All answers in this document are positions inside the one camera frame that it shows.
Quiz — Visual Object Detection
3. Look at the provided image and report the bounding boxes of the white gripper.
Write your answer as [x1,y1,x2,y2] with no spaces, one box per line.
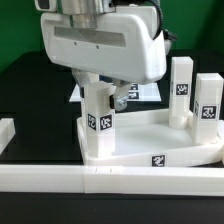
[41,6,167,111]

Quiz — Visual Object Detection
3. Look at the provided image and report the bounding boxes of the white desk top tray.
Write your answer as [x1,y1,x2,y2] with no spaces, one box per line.
[77,109,224,167]

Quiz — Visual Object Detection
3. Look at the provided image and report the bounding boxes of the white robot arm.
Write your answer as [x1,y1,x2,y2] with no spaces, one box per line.
[34,0,177,111]

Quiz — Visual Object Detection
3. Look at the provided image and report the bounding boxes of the white front fence bar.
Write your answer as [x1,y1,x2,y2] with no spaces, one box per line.
[0,165,224,196]

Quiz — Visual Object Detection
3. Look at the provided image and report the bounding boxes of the white marker base plate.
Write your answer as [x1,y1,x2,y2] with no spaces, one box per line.
[69,83,161,102]

